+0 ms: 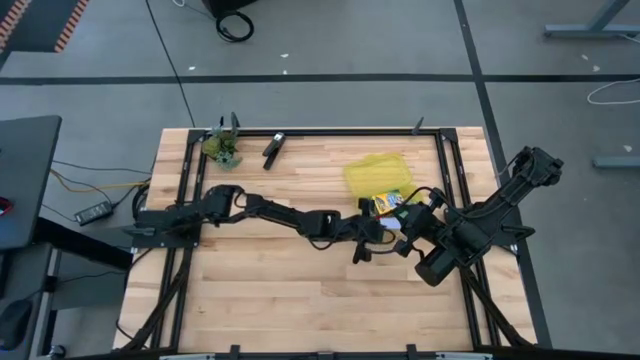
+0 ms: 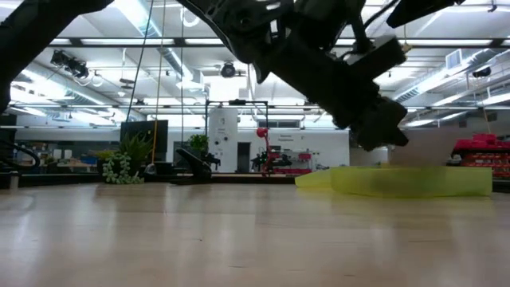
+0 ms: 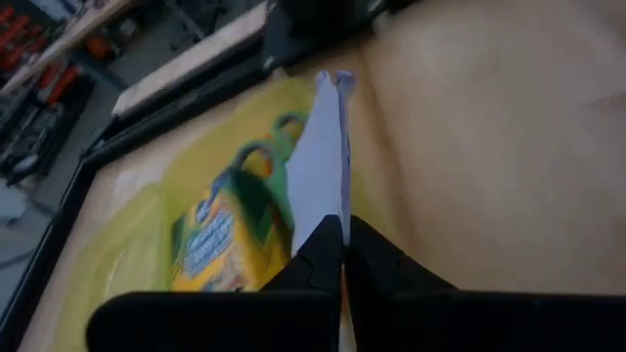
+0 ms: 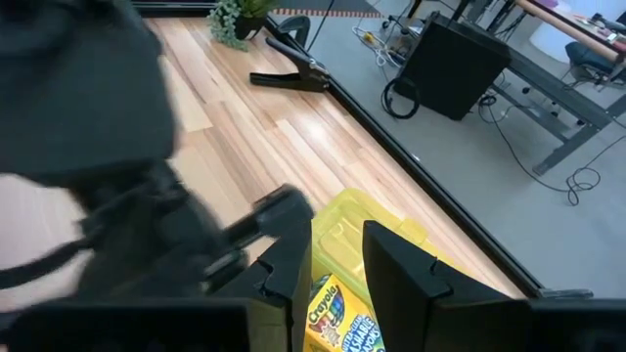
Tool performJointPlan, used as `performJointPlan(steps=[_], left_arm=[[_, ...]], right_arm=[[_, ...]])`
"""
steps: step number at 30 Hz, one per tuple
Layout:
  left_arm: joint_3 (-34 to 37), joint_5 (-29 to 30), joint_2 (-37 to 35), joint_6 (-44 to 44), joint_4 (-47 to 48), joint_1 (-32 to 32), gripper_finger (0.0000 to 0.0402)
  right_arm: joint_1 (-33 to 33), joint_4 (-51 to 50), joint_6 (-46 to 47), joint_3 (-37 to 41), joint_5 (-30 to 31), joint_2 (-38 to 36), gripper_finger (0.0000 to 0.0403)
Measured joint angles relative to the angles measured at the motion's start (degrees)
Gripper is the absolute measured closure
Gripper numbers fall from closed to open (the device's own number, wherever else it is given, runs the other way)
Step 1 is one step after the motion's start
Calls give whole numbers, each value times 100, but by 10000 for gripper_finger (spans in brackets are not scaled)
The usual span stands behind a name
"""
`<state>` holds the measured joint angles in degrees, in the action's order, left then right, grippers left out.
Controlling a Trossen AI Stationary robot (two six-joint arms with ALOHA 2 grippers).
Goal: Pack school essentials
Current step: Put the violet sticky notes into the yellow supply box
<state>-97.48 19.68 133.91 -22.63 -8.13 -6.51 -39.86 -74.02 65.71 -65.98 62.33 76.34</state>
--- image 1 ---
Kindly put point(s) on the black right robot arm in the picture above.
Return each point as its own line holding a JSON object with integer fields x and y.
{"x": 500, "y": 200}

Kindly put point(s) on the black computer mouse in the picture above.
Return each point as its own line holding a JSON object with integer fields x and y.
{"x": 15, "y": 322}

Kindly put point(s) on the grey desk leg base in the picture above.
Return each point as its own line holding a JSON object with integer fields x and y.
{"x": 575, "y": 31}
{"x": 617, "y": 162}

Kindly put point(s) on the black power adapter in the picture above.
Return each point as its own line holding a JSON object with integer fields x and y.
{"x": 94, "y": 213}

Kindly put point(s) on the yellow plastic bag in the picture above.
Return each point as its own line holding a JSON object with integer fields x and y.
{"x": 377, "y": 172}

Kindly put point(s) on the black stapler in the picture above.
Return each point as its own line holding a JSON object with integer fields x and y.
{"x": 272, "y": 150}

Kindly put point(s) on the dark desk top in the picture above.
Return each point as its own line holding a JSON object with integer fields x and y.
{"x": 25, "y": 175}

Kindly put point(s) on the black aluminium table frame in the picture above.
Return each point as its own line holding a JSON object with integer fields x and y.
{"x": 325, "y": 133}

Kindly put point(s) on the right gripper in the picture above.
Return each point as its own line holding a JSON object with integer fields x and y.
{"x": 420, "y": 220}

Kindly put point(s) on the black floor box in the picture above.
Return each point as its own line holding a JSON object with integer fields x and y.
{"x": 225, "y": 5}

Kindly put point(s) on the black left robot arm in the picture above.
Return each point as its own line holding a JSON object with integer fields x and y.
{"x": 280, "y": 215}

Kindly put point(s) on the black mat orange striped edge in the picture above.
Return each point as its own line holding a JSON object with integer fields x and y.
{"x": 35, "y": 25}

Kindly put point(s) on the potted green plant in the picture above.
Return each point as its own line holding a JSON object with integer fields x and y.
{"x": 222, "y": 150}

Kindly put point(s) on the yellow crayon box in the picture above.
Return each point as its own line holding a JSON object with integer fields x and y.
{"x": 387, "y": 202}

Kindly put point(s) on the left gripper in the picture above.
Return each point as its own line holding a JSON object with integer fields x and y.
{"x": 362, "y": 230}

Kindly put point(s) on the black desk support beam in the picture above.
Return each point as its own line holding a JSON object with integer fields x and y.
{"x": 85, "y": 245}

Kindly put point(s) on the red object on desk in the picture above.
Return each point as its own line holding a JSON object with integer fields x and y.
{"x": 4, "y": 206}

